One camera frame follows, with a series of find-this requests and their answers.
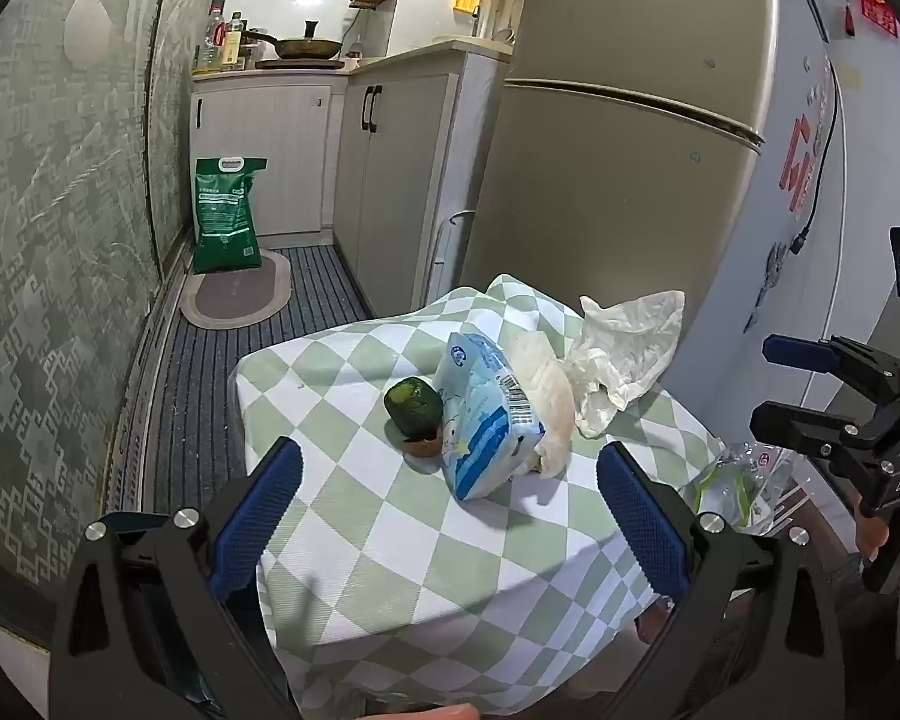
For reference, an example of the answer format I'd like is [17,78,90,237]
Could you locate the white plastic bag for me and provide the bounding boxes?
[566,291,686,440]

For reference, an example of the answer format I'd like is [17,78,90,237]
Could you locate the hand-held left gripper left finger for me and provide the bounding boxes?
[49,436,305,720]

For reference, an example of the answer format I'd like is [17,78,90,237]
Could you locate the green avocado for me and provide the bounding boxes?
[384,377,445,440]

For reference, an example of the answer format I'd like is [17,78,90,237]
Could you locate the blue white tissue packet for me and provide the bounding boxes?
[433,330,547,503]

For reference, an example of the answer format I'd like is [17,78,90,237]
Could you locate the clear green plastic wrapper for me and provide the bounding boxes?
[694,441,796,537]

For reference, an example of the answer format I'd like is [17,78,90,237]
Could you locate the beige two-door fridge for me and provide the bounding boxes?
[457,0,900,466]

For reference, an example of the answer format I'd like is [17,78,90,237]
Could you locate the translucent plastic bag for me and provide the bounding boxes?
[506,331,577,478]

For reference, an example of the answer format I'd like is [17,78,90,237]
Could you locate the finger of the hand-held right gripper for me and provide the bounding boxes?
[750,401,882,481]
[763,334,900,421]

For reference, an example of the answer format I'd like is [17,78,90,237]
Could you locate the green rice bag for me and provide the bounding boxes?
[191,156,267,275]

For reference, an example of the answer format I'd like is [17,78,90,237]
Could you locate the dark fridge magnets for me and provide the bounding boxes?
[742,240,792,335]

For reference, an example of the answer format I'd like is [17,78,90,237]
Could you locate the brown food scrap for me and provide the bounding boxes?
[400,431,445,460]

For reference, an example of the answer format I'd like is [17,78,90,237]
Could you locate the person's right hand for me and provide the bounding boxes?
[853,493,890,565]

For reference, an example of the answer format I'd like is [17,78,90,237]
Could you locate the oval grey floor mat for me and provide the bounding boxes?
[178,249,295,329]

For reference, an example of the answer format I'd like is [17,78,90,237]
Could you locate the person's left hand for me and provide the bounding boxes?
[390,703,482,720]

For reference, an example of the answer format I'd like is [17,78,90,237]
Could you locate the red fridge decoration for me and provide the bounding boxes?
[859,0,900,38]

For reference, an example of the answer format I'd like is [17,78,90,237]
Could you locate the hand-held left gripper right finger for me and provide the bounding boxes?
[596,442,847,720]

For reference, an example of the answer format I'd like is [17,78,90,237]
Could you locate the black power cable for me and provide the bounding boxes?
[790,79,842,256]

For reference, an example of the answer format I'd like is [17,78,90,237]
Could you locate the green white checkered tablecloth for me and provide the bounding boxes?
[229,274,728,717]

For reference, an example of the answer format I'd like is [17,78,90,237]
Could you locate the striped grey floor mat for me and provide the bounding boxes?
[131,244,376,533]

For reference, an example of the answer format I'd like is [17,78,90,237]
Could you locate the patterned glass sliding door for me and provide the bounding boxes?
[150,0,233,271]
[0,0,177,593]

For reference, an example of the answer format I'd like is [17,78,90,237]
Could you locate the frying pan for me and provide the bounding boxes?
[244,17,344,61]

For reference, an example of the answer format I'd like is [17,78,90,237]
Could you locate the red letter sticker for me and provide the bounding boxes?
[776,67,833,215]

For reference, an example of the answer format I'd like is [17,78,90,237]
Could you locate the white base cabinet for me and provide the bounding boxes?
[190,67,346,237]
[332,41,512,320]

